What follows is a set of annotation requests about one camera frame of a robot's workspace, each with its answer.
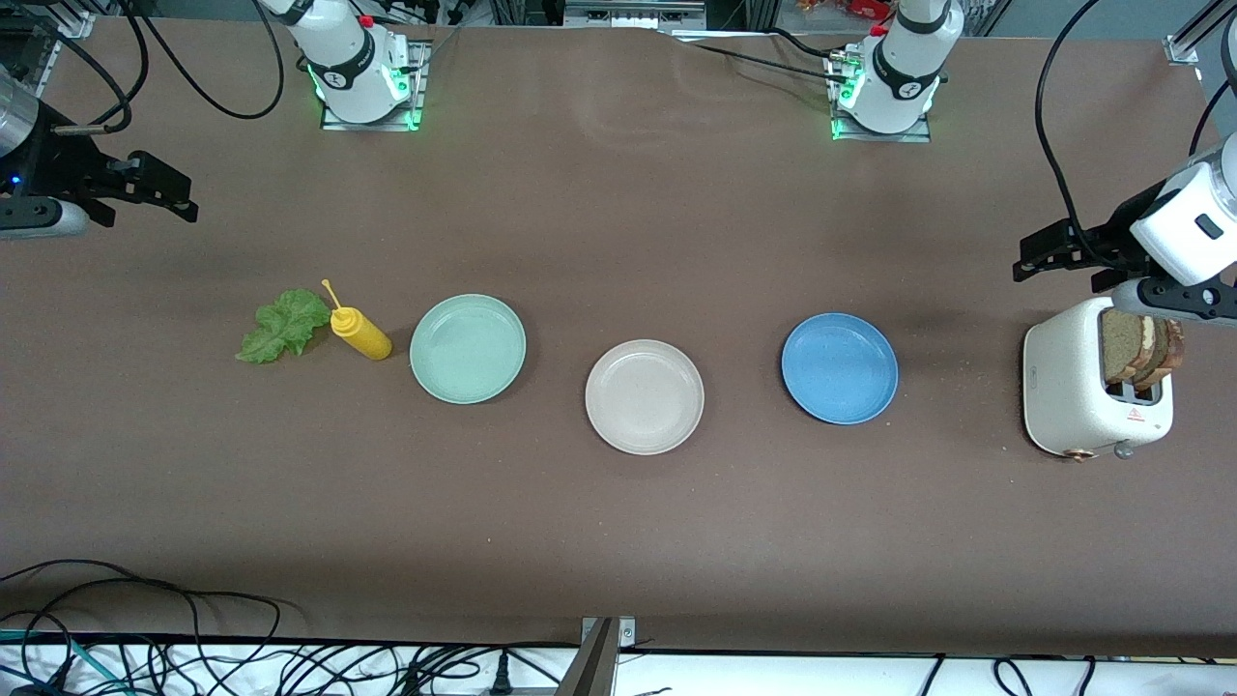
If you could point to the blue plate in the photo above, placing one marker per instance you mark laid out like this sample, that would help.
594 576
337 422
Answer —
839 367

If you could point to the brown bread slice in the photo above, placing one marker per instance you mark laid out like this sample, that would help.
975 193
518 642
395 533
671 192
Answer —
1169 350
1121 348

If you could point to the long aluminium edge rail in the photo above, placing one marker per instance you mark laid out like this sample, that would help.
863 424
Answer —
43 72

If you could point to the yellow mustard squeeze bottle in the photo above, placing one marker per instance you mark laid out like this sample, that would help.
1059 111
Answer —
362 333

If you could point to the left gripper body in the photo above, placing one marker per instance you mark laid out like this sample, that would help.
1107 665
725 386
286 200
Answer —
1118 242

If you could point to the beige plate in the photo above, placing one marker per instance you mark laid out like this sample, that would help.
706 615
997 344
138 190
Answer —
644 396

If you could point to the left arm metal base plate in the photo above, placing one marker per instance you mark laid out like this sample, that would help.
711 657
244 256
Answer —
884 137

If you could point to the short aluminium profile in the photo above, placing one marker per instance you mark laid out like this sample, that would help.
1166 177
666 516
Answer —
1184 46

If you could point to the green lettuce leaf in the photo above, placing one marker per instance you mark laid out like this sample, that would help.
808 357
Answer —
290 324

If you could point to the white toaster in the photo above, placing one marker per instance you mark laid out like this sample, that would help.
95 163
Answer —
1063 387

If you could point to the grey power strip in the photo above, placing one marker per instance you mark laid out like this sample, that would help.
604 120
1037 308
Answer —
633 14

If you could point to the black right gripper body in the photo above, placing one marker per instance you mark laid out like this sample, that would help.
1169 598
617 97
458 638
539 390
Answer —
60 166

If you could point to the red package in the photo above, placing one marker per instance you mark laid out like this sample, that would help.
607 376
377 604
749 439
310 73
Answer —
860 8

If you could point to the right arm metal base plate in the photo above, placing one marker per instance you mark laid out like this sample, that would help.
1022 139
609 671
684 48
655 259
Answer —
421 97

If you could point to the black power plug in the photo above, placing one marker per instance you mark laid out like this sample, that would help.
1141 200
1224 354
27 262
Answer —
501 681

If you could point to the mint green plate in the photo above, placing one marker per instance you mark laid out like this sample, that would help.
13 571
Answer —
468 348

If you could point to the grey metal bracket post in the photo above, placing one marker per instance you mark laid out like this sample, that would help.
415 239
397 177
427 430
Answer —
599 667

